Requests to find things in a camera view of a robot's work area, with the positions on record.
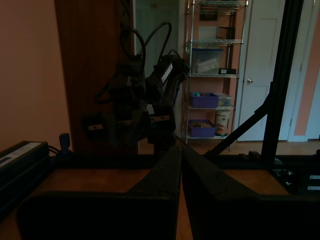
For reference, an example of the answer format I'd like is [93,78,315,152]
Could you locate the black aluminium extrusion frame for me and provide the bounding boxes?
[49,0,320,198]

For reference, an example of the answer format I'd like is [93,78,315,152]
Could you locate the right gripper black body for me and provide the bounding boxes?
[112,74,147,115]

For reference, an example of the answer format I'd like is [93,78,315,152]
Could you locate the white paper sheet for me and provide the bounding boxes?
[198,26,217,41]

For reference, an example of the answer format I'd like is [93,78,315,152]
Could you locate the purple plastic bin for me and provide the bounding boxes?
[190,92,220,109]
[187,119,217,138]

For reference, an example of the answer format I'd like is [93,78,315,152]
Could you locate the white panel door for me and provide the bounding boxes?
[286,0,320,143]
[236,0,287,143]

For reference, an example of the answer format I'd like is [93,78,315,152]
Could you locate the dark framed picture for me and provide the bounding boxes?
[199,12,218,22]

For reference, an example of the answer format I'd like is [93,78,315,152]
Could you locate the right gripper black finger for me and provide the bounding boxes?
[81,109,143,145]
[141,100,177,141]

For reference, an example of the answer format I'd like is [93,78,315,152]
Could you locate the metal wire shelf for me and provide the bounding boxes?
[183,0,250,141]

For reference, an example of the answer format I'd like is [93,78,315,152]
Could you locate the pale green door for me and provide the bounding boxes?
[133,0,181,141]

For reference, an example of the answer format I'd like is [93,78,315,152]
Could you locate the clear bin blue lid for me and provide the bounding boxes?
[191,47,224,75]

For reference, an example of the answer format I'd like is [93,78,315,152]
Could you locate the silver power supply box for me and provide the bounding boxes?
[0,140,50,208]

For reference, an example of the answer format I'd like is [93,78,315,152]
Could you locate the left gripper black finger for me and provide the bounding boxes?
[181,146,320,240]
[16,145,182,240]

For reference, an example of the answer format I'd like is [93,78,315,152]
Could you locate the black wire basket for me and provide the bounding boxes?
[215,26,236,41]

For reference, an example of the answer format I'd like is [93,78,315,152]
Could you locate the black camera cable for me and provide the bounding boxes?
[119,27,147,66]
[142,21,173,63]

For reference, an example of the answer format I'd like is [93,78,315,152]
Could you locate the brown wooden wardrobe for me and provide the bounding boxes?
[54,0,137,154]

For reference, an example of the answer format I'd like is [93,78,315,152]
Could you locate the clear plastic bin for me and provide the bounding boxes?
[214,93,233,108]

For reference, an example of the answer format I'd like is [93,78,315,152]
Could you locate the small black box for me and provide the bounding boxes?
[217,67,237,75]

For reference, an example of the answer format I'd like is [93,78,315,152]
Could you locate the white printed canister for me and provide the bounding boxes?
[215,109,231,137]

